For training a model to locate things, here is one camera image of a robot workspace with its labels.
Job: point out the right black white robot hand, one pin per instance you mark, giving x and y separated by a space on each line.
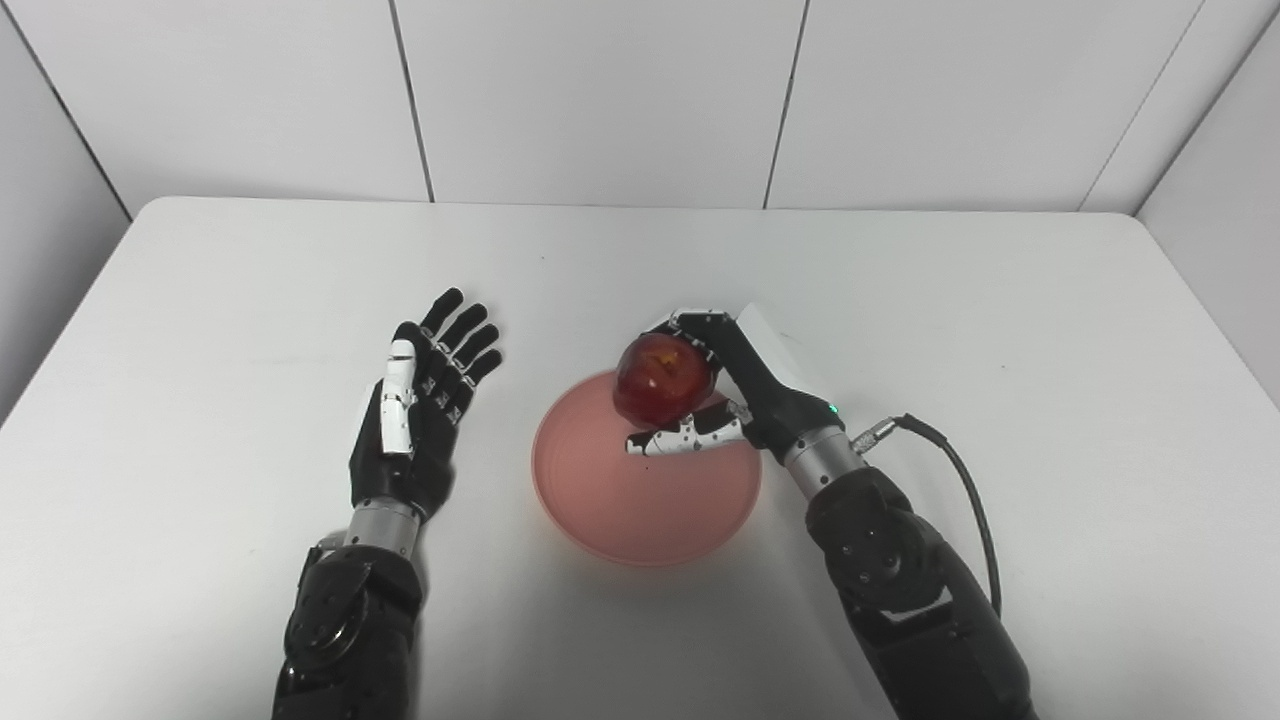
765 385

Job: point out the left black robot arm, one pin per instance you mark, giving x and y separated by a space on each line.
345 620

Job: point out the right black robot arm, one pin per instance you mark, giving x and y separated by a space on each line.
900 590

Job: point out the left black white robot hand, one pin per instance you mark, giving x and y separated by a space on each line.
420 460

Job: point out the red apple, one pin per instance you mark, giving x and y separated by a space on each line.
660 385

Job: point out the pink round plate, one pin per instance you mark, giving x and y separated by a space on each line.
640 500

